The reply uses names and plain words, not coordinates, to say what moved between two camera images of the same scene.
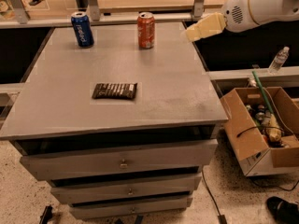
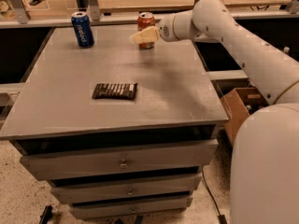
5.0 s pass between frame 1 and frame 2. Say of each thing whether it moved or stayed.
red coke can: stayed
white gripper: moved
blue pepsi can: stayed
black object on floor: stayed
